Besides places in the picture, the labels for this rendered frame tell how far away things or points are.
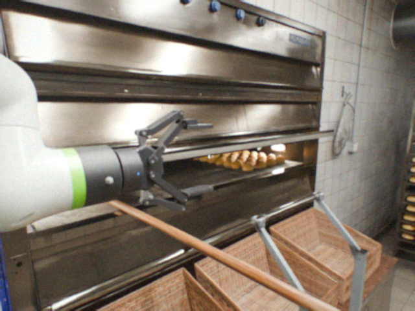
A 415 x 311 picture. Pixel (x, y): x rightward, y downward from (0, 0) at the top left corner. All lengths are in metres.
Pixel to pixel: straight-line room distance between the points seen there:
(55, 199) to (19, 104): 0.13
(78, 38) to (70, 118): 0.26
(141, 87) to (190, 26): 0.37
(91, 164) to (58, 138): 0.58
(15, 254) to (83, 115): 0.49
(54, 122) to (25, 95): 0.58
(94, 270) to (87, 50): 0.78
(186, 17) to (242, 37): 0.36
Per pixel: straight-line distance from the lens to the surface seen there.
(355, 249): 1.51
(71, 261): 1.17
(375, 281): 2.06
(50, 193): 0.41
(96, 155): 0.44
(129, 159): 0.46
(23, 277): 1.13
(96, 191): 0.44
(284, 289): 0.70
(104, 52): 1.08
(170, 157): 1.03
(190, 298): 1.44
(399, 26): 3.53
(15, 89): 0.43
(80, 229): 1.11
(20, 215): 0.41
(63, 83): 1.03
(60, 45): 1.04
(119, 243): 1.22
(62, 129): 1.02
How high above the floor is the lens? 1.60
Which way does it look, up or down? 11 degrees down
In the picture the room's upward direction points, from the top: straight up
